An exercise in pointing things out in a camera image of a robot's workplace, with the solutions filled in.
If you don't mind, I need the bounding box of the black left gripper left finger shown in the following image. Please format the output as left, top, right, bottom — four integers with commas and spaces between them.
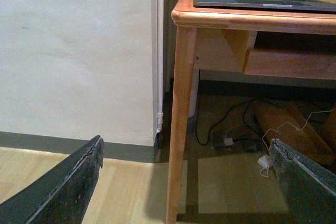
1, 135, 104, 223

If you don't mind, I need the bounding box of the wooden desk with hutch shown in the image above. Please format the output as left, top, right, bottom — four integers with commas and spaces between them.
165, 0, 335, 223

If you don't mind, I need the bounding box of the white wall conduit pipe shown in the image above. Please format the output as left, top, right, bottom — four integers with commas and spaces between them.
156, 0, 164, 133

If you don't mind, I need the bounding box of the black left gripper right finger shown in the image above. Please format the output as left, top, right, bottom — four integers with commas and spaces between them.
269, 138, 335, 223

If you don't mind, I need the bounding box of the black power cable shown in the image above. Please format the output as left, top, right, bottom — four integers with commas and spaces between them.
195, 69, 326, 151

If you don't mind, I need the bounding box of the white thin cable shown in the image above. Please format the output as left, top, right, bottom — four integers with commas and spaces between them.
225, 110, 334, 178

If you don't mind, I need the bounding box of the white power adapter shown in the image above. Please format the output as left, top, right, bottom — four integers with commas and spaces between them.
257, 155, 274, 168

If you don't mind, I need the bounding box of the wooden rolling floor stand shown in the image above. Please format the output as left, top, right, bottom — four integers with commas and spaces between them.
252, 102, 335, 166

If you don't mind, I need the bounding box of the wooden keyboard tray drawer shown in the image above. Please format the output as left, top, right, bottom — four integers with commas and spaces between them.
243, 31, 336, 81

